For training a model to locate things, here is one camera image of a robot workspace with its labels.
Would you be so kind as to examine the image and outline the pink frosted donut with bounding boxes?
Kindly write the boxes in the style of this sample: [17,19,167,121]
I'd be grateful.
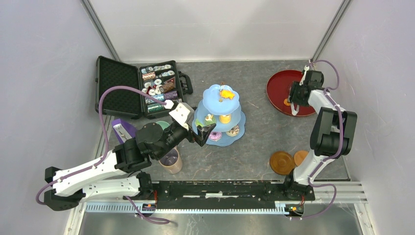
[209,131,222,141]

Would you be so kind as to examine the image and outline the green cupcake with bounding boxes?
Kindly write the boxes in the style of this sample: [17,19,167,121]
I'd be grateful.
[204,114,216,125]

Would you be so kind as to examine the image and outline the yellow cupcake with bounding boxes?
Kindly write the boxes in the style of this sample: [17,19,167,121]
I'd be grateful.
[219,114,231,124]

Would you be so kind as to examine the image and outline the blue three-tier cake stand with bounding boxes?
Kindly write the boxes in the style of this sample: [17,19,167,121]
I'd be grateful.
[192,82,246,147]

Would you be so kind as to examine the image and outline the white sprinkled donut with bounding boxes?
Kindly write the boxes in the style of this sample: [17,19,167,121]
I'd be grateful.
[225,124,240,137]

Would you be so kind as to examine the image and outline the metal tongs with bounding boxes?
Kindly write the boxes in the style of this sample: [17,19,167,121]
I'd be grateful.
[290,102,299,116]

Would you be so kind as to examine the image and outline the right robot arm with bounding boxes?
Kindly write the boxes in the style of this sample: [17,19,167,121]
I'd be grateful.
[282,66,357,200]

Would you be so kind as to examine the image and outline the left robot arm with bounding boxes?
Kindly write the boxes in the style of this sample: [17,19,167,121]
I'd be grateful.
[41,109,216,211]

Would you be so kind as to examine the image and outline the green teacup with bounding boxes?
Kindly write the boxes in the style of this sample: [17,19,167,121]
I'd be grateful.
[156,121,170,130]

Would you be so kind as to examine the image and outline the pink mug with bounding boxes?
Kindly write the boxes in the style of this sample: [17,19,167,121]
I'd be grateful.
[159,147,183,174]

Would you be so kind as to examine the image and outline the orange chip cookie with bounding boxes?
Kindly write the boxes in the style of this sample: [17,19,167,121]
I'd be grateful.
[283,98,291,106]

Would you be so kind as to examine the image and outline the red round tray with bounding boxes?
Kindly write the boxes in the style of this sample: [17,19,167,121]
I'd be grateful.
[266,70,316,117]

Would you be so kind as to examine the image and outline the black open case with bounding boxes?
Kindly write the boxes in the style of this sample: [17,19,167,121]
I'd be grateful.
[95,56,193,119]

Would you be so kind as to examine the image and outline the purple box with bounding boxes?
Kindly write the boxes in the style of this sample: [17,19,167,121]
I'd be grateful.
[111,118,137,144]

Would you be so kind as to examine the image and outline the light wooden coaster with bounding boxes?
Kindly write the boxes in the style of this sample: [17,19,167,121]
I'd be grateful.
[293,150,308,167]

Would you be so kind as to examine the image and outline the dark wooden coaster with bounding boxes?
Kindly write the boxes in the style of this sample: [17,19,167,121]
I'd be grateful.
[269,151,295,175]

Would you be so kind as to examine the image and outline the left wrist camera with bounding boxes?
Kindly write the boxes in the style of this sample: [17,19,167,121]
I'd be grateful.
[169,102,192,131]

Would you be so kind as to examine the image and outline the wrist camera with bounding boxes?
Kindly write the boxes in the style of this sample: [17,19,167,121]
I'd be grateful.
[299,65,310,86]
[169,102,192,131]

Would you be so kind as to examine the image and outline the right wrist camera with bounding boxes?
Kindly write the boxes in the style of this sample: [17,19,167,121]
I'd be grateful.
[299,65,310,86]

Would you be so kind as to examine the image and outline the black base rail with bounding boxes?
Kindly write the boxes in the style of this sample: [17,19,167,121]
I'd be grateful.
[131,172,315,215]

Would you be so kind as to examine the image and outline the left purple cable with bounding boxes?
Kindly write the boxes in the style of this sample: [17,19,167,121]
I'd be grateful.
[35,85,174,206]

